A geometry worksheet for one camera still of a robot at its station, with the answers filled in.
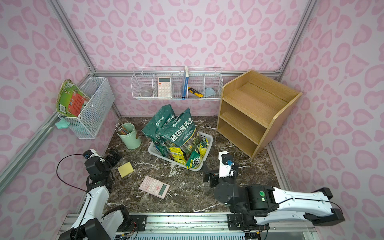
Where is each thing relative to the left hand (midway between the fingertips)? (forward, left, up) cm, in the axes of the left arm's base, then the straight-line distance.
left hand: (109, 151), depth 82 cm
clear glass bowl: (+35, -16, +12) cm, 40 cm away
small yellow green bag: (-1, -38, -2) cm, 38 cm away
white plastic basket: (+15, -52, -7) cm, 55 cm away
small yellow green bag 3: (-5, -47, -1) cm, 47 cm away
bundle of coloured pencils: (+15, -2, +1) cm, 15 cm away
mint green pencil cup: (+12, -6, -6) cm, 15 cm away
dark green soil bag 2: (+9, -40, +8) cm, 41 cm away
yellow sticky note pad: (-3, -3, -17) cm, 18 cm away
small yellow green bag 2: (+4, -51, -1) cm, 52 cm away
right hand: (-15, -55, +15) cm, 59 cm away
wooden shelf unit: (+15, -78, +16) cm, 81 cm away
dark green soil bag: (+8, -25, +10) cm, 28 cm away
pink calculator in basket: (+37, -28, +16) cm, 49 cm away
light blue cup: (+40, -57, +9) cm, 71 cm away
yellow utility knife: (+38, -47, +11) cm, 62 cm away
